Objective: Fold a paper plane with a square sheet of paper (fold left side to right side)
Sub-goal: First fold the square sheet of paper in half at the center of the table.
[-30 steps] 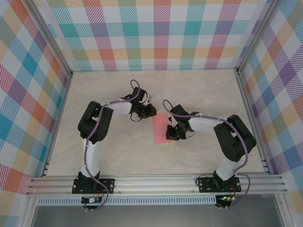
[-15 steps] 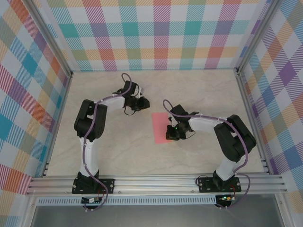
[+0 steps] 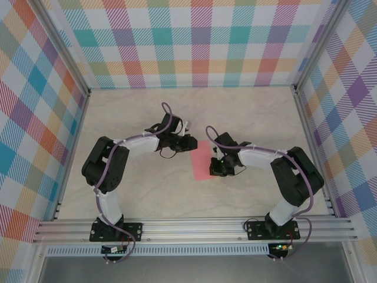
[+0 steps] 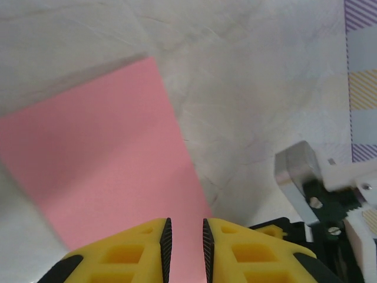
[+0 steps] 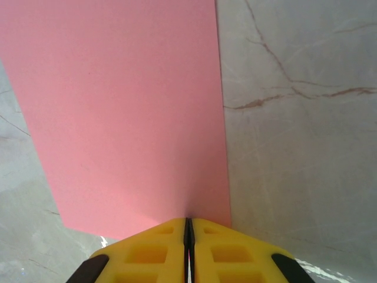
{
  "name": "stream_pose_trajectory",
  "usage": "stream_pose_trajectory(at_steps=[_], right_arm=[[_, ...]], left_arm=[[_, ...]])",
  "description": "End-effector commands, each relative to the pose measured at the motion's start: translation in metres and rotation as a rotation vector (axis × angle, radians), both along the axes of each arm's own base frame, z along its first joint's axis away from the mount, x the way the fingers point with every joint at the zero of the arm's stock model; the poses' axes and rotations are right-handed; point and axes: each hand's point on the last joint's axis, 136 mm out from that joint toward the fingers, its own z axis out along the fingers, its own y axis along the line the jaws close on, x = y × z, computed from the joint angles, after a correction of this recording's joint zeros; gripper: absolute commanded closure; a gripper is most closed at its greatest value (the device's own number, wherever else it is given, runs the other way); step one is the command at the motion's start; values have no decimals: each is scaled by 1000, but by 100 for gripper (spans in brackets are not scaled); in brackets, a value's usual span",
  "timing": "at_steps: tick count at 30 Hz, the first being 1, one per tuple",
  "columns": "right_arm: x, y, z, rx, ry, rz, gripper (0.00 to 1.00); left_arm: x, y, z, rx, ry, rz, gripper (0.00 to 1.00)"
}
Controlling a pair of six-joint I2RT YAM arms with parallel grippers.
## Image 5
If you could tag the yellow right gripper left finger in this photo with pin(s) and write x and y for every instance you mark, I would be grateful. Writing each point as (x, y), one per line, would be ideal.
(141, 265)

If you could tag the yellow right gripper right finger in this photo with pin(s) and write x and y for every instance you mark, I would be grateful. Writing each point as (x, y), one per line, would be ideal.
(235, 265)

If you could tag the pink cloth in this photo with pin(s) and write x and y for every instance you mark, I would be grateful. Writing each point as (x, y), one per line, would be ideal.
(117, 118)

